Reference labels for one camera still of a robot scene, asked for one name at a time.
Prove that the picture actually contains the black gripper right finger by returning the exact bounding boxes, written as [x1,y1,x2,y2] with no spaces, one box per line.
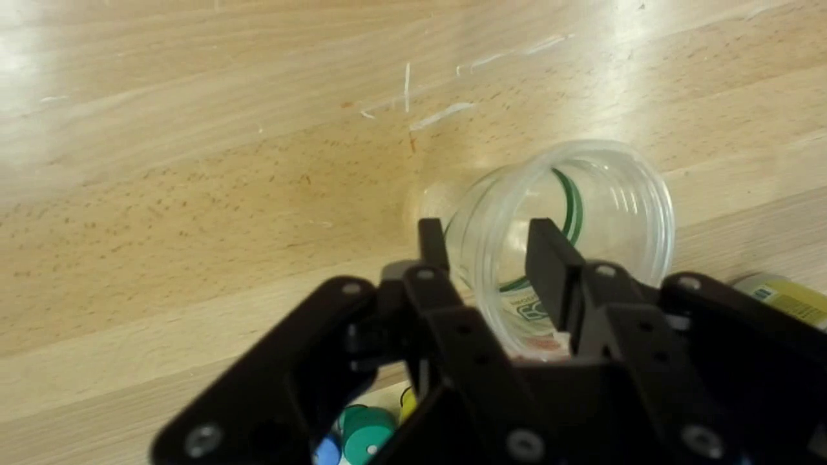
[526,220,750,465]

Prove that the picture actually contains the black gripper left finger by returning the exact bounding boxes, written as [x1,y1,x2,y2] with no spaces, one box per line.
[380,220,566,465]

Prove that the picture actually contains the clear plastic cup green ring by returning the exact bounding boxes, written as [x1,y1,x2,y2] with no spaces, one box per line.
[439,140,679,362]

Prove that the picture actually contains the yellow stacking cylinder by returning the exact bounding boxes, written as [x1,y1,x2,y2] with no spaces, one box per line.
[395,384,418,424]

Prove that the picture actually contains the green stacking cylinder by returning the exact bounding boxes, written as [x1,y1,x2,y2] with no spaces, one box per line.
[337,405,395,465]

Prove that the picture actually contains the blue stacking cylinder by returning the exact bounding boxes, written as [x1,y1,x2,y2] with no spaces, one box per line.
[312,433,342,465]

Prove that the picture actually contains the yellow label spray bottle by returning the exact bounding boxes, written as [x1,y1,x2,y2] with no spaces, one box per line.
[732,271,827,331]

